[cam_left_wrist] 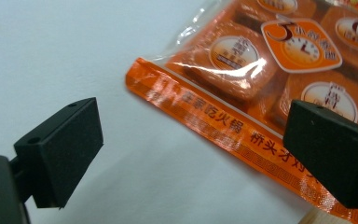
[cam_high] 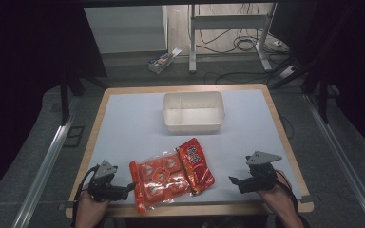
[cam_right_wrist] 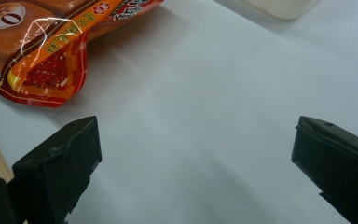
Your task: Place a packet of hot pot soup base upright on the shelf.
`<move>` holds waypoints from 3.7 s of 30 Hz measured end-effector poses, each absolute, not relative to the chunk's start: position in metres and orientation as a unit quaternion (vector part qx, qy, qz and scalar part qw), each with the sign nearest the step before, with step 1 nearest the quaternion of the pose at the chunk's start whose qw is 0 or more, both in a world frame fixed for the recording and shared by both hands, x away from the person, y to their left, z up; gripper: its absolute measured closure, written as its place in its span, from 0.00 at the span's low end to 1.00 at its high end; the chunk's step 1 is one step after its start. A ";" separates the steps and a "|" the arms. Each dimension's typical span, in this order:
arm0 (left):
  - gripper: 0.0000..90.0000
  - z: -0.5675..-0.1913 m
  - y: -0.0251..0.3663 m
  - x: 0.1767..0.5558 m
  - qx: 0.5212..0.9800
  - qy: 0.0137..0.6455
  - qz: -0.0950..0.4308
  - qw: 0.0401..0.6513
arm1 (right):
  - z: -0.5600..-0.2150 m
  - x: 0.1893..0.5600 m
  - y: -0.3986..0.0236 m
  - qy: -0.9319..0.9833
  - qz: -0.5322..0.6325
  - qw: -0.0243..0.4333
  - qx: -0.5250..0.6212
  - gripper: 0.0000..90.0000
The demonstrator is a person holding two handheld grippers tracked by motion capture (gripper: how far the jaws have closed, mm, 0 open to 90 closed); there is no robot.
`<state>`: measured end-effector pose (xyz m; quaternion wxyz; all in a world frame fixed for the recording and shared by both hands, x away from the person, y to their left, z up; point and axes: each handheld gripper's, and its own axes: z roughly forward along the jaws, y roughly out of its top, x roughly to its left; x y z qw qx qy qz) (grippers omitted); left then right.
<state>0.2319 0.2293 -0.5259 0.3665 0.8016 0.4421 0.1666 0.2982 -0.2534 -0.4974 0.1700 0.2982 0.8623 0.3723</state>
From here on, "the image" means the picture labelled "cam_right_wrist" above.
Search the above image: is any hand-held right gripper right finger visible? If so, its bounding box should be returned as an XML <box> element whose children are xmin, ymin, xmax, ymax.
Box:
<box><xmin>291</xmin><ymin>115</ymin><xmax>358</xmax><ymax>224</ymax></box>

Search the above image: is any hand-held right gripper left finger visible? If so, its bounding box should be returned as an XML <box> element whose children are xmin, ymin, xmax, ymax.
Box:
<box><xmin>11</xmin><ymin>115</ymin><xmax>103</xmax><ymax>224</ymax></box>

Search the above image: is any red orange snack packet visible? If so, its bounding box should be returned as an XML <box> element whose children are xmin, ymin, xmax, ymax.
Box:
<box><xmin>0</xmin><ymin>0</ymin><xmax>166</xmax><ymax>108</ymax></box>

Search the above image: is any orange packet with round label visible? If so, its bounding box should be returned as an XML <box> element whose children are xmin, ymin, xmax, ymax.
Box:
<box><xmin>0</xmin><ymin>0</ymin><xmax>90</xmax><ymax>71</ymax></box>

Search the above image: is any white plastic container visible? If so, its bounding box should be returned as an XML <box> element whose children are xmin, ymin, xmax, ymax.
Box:
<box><xmin>239</xmin><ymin>0</ymin><xmax>320</xmax><ymax>21</ymax></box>

